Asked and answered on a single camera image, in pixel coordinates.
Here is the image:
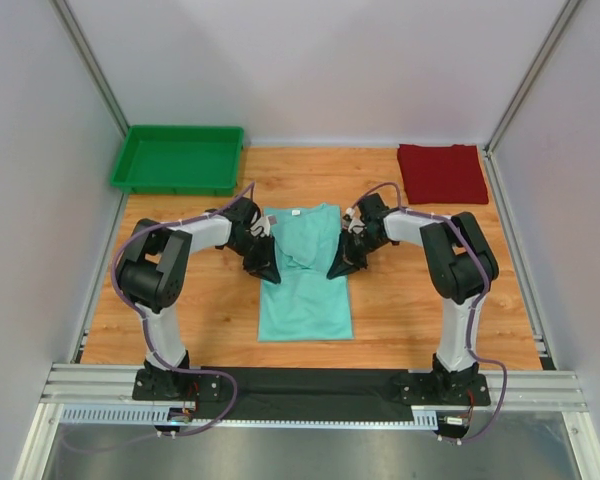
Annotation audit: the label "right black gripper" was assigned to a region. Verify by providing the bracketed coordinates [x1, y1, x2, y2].
[327, 229, 388, 280]

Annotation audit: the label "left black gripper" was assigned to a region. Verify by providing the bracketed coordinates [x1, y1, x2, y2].
[227, 233, 281, 285]

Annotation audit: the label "teal t shirt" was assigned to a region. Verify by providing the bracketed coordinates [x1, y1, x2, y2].
[258, 203, 354, 342]

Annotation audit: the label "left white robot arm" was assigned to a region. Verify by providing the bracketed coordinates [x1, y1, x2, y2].
[112, 207, 281, 401]

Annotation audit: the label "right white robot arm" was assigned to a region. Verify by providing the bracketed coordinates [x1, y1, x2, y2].
[327, 208, 499, 404]

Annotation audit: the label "folded dark red t shirt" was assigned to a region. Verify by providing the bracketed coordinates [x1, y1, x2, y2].
[397, 144, 489, 205]

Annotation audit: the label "black base mat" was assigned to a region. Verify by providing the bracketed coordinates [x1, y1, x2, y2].
[224, 367, 440, 422]

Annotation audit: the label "green plastic tray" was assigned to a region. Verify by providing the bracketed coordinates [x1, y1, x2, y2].
[110, 125, 244, 197]

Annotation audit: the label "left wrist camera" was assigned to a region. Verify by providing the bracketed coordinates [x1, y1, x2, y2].
[224, 197, 272, 238]

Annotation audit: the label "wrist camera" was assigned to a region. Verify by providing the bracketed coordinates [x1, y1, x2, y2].
[224, 197, 272, 238]
[342, 193, 392, 234]

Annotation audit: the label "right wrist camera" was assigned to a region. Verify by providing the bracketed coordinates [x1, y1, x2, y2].
[342, 193, 392, 234]

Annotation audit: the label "right aluminium frame post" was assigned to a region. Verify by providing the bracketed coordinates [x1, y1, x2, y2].
[483, 0, 586, 154]

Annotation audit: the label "aluminium frame post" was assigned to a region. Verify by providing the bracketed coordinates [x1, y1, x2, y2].
[49, 0, 129, 137]
[483, 0, 586, 154]

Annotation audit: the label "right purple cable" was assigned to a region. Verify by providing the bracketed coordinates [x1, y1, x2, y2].
[347, 181, 509, 446]

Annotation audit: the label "aluminium front rail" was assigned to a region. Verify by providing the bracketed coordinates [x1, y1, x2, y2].
[41, 364, 588, 412]

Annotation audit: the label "grey slotted cable duct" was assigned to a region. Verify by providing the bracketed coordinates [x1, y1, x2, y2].
[59, 405, 474, 430]

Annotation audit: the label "left aluminium frame post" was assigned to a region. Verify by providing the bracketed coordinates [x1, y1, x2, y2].
[49, 0, 129, 137]

